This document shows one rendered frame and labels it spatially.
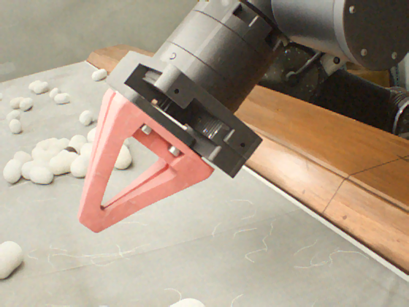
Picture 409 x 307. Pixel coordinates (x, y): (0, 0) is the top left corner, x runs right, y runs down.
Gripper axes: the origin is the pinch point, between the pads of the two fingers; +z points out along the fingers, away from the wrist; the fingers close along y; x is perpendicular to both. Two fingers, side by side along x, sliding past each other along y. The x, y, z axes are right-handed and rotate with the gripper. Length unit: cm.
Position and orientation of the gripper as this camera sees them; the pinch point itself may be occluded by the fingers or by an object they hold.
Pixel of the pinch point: (94, 215)
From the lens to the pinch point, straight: 33.6
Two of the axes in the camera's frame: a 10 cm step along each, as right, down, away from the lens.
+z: -6.1, 7.9, -0.2
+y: 3.4, 2.4, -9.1
